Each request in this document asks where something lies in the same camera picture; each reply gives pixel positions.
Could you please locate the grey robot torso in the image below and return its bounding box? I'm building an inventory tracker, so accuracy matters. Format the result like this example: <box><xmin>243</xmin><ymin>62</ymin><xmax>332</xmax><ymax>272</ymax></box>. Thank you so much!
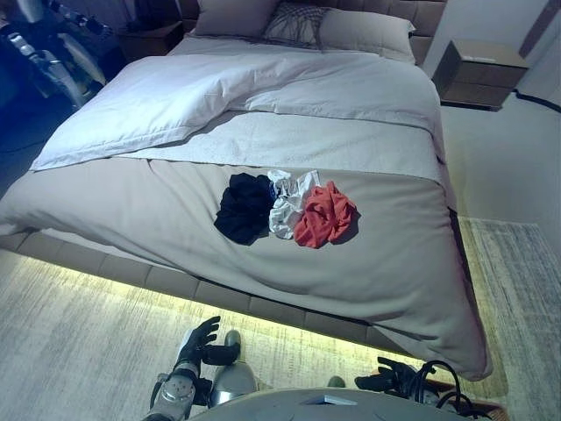
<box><xmin>188</xmin><ymin>388</ymin><xmax>444</xmax><ymax>421</ymax></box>

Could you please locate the black crumpled garment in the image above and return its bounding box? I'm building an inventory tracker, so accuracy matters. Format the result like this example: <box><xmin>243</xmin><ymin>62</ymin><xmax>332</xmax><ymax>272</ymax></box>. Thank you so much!
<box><xmin>214</xmin><ymin>173</ymin><xmax>277</xmax><ymax>246</ymax></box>

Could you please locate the white crumpled garment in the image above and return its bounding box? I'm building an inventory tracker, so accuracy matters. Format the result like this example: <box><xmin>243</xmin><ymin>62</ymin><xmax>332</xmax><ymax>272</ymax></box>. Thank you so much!
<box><xmin>266</xmin><ymin>168</ymin><xmax>320</xmax><ymax>240</ymax></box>

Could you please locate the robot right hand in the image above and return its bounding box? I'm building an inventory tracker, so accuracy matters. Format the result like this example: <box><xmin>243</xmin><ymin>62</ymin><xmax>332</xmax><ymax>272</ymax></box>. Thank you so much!
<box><xmin>354</xmin><ymin>356</ymin><xmax>423</xmax><ymax>399</ymax></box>

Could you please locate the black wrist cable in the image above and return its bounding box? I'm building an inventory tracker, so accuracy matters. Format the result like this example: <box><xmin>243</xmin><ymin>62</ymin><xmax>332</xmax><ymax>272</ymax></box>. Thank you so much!
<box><xmin>409</xmin><ymin>360</ymin><xmax>487</xmax><ymax>417</ymax></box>

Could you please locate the large beige pillow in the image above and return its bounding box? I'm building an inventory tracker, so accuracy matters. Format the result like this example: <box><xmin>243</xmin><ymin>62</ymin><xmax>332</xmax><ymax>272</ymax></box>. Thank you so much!
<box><xmin>192</xmin><ymin>0</ymin><xmax>280</xmax><ymax>39</ymax></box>

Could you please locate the grey robot leg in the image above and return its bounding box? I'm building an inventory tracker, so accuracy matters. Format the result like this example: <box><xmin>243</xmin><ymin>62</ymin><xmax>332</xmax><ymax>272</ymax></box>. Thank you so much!
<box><xmin>208</xmin><ymin>330</ymin><xmax>258</xmax><ymax>409</ymax></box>

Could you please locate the brown nightstand with box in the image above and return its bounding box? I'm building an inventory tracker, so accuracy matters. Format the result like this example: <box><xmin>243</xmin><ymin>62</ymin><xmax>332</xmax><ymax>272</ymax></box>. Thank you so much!
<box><xmin>117</xmin><ymin>19</ymin><xmax>185</xmax><ymax>65</ymax></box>

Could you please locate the wooden bedside table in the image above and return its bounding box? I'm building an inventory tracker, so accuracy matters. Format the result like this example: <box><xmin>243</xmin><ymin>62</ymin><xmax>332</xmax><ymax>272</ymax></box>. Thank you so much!
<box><xmin>431</xmin><ymin>38</ymin><xmax>530</xmax><ymax>112</ymax></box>

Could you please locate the beige pillow with flange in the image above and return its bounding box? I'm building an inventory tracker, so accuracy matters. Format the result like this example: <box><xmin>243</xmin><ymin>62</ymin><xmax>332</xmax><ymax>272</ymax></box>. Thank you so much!
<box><xmin>317</xmin><ymin>7</ymin><xmax>416</xmax><ymax>65</ymax></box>

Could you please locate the brown upholstered bed frame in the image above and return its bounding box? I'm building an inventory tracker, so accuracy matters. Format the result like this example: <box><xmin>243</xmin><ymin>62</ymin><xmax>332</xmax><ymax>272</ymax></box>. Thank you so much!
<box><xmin>0</xmin><ymin>232</ymin><xmax>422</xmax><ymax>356</ymax></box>

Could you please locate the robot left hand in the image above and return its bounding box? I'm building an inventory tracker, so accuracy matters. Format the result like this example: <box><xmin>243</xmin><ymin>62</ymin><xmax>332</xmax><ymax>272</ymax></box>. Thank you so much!
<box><xmin>176</xmin><ymin>315</ymin><xmax>241</xmax><ymax>367</ymax></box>

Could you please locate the grey bed cover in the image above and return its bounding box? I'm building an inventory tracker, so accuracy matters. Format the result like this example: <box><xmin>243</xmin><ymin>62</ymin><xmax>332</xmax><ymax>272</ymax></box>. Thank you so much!
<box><xmin>0</xmin><ymin>157</ymin><xmax>488</xmax><ymax>382</ymax></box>

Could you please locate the pale woven rug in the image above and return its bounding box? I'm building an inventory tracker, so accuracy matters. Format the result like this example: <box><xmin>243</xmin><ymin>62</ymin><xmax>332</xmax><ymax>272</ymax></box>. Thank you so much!
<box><xmin>0</xmin><ymin>217</ymin><xmax>557</xmax><ymax>421</ymax></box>

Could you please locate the white folded duvet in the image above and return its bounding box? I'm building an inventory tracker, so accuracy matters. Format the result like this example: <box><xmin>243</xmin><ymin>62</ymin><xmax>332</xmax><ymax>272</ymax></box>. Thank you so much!
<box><xmin>29</xmin><ymin>35</ymin><xmax>446</xmax><ymax>185</ymax></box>

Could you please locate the patterned grey cushion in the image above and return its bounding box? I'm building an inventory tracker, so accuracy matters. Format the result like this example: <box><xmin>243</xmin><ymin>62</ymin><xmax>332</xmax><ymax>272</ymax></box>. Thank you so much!
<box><xmin>262</xmin><ymin>2</ymin><xmax>330</xmax><ymax>48</ymax></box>

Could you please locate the red crumpled garment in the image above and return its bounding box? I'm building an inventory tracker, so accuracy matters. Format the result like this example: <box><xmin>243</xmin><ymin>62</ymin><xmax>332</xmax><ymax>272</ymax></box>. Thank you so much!
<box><xmin>293</xmin><ymin>181</ymin><xmax>359</xmax><ymax>249</ymax></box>

